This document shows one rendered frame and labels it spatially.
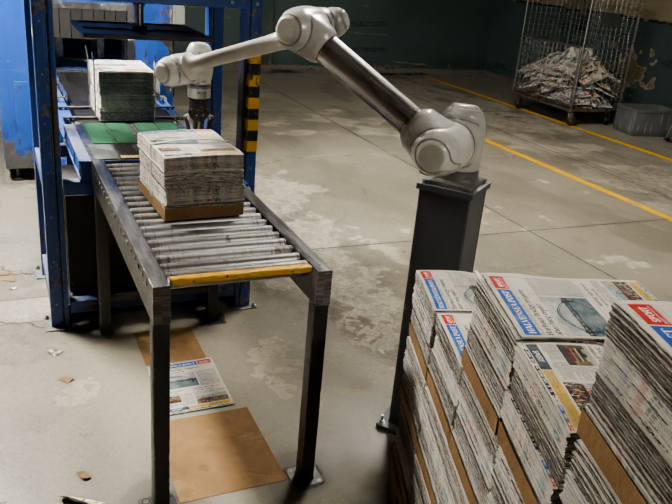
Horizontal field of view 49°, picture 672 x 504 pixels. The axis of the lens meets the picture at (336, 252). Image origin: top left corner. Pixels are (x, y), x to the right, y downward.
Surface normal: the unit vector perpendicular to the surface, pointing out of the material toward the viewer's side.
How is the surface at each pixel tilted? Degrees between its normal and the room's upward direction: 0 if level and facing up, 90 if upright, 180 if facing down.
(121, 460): 0
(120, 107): 90
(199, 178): 90
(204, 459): 0
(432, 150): 94
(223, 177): 90
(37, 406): 0
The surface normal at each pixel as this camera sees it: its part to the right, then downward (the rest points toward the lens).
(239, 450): 0.08, -0.92
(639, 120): 0.22, 0.38
